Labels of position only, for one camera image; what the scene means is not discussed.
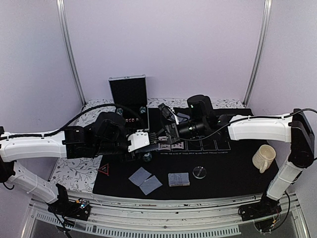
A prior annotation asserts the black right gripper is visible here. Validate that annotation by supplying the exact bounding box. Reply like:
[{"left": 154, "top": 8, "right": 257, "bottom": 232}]
[{"left": 153, "top": 119, "right": 207, "bottom": 145}]

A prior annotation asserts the face-up king card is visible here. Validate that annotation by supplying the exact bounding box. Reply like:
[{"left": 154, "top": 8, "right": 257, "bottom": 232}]
[{"left": 158, "top": 136, "right": 171, "bottom": 151}]

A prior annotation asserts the blue patterned card deck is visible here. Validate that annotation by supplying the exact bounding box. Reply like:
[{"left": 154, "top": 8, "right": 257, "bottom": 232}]
[{"left": 135, "top": 144, "right": 159, "bottom": 153}]

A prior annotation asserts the long poker chip stack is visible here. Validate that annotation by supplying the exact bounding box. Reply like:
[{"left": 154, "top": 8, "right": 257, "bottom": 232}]
[{"left": 116, "top": 108, "right": 123, "bottom": 116}]

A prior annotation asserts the green poker chip pile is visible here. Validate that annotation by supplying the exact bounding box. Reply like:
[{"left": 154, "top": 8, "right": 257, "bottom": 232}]
[{"left": 143, "top": 152, "right": 152, "bottom": 162}]

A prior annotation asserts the clear dealer button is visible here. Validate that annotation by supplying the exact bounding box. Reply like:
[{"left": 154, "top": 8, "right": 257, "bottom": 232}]
[{"left": 193, "top": 166, "right": 207, "bottom": 179}]

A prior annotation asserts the short poker chip stack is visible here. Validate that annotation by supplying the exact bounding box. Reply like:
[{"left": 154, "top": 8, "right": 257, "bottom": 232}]
[{"left": 139, "top": 107, "right": 147, "bottom": 114}]

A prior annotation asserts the face-up diamonds card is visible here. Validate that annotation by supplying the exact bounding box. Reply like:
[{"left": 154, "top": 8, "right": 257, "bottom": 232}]
[{"left": 171, "top": 142, "right": 185, "bottom": 151}]

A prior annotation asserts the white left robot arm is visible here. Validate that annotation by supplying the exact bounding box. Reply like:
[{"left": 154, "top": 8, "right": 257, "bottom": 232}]
[{"left": 0, "top": 112, "right": 152, "bottom": 215}]

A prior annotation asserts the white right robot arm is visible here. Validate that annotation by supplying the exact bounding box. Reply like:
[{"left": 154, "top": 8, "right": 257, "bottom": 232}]
[{"left": 158, "top": 95, "right": 315, "bottom": 216}]

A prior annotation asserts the red dice row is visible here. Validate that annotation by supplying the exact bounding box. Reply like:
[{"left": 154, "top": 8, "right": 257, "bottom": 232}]
[{"left": 126, "top": 118, "right": 137, "bottom": 123}]

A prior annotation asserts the red triangle all-in marker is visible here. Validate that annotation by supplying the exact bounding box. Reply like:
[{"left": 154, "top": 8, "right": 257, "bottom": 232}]
[{"left": 97, "top": 163, "right": 109, "bottom": 176}]

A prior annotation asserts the black poker mat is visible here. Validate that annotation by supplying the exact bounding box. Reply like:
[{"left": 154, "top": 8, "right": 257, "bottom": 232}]
[{"left": 93, "top": 139, "right": 278, "bottom": 200}]

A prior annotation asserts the aluminium poker chip case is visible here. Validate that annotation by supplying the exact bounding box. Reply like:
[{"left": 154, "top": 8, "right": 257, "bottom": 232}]
[{"left": 109, "top": 74, "right": 149, "bottom": 130}]

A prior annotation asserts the floral white tablecloth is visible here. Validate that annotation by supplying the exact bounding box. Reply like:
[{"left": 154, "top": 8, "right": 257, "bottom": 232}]
[{"left": 50, "top": 98, "right": 245, "bottom": 193}]

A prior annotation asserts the cream ribbed mug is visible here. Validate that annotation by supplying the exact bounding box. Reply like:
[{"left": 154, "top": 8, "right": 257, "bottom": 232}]
[{"left": 252, "top": 144, "right": 276, "bottom": 174}]

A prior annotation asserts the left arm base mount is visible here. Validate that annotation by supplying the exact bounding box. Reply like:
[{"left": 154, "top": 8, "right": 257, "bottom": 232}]
[{"left": 48, "top": 183, "right": 91, "bottom": 221}]

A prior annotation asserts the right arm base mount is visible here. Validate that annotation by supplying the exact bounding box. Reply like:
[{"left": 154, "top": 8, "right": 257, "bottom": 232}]
[{"left": 238, "top": 193, "right": 282, "bottom": 221}]

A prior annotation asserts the left aluminium frame post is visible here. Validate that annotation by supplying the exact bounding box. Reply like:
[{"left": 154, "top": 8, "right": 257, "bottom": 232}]
[{"left": 56, "top": 0, "right": 86, "bottom": 106}]

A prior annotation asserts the aluminium frame post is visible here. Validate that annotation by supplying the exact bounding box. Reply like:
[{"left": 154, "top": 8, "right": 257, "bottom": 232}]
[
  {"left": 56, "top": 0, "right": 86, "bottom": 106},
  {"left": 243, "top": 0, "right": 272, "bottom": 106}
]

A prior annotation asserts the right aluminium frame post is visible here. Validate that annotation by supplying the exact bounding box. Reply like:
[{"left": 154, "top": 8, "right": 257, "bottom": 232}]
[{"left": 243, "top": 0, "right": 272, "bottom": 106}]

